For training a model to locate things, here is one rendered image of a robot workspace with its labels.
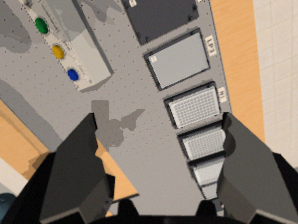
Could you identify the clear plastic lid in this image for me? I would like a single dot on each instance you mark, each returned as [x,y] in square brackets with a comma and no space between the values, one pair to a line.
[179,61]

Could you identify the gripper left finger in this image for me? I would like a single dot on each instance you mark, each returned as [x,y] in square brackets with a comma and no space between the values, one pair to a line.
[69,187]

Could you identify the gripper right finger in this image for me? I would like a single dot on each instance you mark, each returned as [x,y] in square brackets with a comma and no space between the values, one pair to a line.
[255,184]

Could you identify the beige operator button panel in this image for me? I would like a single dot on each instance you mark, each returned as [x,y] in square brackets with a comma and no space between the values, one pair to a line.
[67,32]

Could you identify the black l-shaped nest locator rail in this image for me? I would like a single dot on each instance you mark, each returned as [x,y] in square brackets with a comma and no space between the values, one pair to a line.
[197,131]

